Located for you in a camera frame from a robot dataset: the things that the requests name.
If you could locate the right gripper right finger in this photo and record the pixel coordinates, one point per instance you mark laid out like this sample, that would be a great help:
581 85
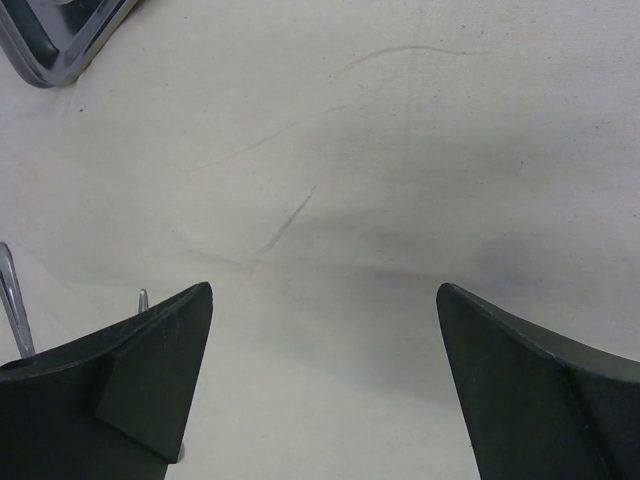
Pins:
536 404

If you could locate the steel instrument tray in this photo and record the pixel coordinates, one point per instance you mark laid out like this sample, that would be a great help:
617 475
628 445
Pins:
50 43

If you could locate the steel pointed tweezers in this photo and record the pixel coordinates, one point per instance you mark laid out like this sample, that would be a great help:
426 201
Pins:
143 301

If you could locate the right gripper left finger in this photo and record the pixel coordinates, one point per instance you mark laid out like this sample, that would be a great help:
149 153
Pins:
113 404

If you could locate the beige cloth wrap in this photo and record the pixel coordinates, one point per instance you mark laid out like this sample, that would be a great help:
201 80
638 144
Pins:
326 166

